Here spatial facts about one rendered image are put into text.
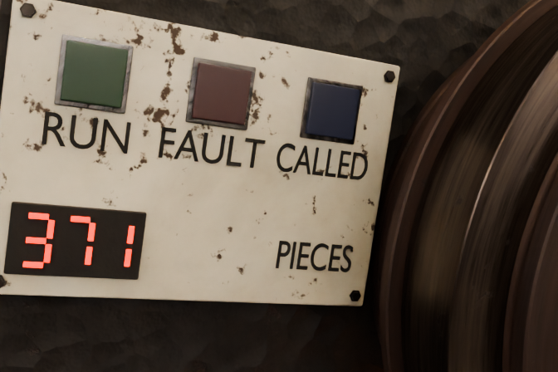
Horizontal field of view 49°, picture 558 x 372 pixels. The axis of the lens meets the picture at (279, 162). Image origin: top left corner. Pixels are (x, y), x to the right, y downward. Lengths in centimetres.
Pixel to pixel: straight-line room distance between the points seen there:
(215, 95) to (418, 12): 18
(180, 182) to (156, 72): 7
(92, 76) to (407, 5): 24
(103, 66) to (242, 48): 9
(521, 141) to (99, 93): 24
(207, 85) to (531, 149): 20
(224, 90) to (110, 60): 7
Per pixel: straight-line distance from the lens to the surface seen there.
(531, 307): 35
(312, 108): 42
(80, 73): 39
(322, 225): 44
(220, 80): 40
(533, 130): 35
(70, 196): 40
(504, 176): 35
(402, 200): 39
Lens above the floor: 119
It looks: 4 degrees down
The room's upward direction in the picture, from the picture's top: 8 degrees clockwise
